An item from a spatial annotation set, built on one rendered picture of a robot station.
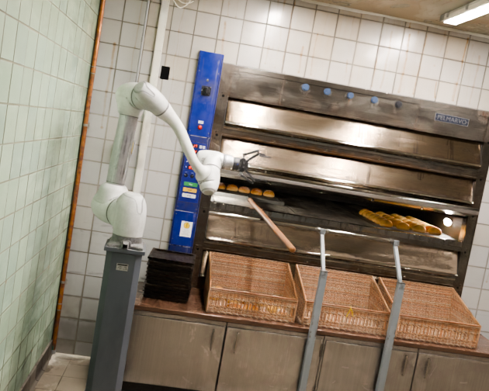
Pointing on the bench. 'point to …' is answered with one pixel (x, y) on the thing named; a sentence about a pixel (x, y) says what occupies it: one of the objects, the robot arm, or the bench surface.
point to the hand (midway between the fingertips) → (266, 168)
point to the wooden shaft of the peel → (273, 226)
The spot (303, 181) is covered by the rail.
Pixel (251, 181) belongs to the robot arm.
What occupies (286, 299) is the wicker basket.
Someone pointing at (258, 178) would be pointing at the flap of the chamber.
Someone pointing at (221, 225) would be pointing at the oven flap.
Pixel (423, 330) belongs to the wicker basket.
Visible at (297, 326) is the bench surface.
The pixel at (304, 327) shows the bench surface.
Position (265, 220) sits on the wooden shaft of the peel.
